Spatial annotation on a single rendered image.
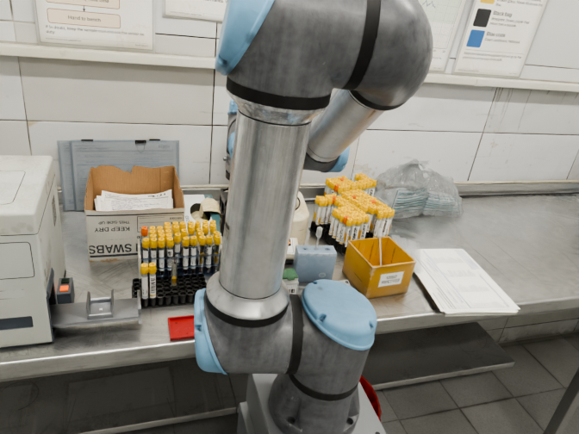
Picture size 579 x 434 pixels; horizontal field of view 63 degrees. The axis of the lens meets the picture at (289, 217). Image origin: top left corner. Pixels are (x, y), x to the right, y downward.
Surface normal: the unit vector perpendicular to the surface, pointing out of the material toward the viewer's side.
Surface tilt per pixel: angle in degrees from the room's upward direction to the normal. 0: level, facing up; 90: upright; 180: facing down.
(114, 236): 87
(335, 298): 10
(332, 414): 75
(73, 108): 90
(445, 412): 0
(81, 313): 0
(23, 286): 90
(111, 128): 90
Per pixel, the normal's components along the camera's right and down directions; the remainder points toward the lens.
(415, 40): 0.65, 0.32
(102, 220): 0.29, 0.54
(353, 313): 0.29, -0.84
